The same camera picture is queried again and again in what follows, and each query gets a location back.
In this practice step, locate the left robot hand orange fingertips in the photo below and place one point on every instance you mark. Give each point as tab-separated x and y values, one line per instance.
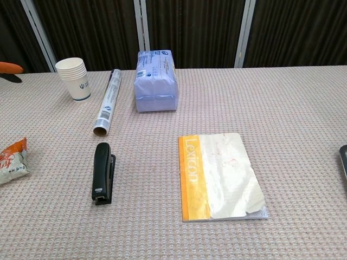
9	67

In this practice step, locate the black stapler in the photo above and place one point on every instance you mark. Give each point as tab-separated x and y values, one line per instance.
101	173

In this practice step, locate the white paper cup stack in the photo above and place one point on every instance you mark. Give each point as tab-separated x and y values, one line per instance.
77	81

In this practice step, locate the orange white snack bag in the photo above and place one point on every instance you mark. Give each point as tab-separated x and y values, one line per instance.
12	162

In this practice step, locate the cling film roll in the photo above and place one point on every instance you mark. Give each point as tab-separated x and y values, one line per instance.
108	103

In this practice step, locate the purple wrapped paper ream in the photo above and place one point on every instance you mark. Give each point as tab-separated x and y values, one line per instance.
155	84

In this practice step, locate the dark brown pleated curtain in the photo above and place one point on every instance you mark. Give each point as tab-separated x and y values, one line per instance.
195	32

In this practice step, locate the checked beige tablecloth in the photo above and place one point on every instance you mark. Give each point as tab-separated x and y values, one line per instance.
151	233

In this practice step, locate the Lexicon notebook orange white cover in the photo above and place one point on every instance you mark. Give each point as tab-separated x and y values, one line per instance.
217	178

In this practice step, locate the dark tray with grey rim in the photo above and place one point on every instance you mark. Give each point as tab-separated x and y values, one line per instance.
343	161

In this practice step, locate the grey metal post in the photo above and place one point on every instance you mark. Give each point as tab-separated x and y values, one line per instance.
39	35
244	35
141	24

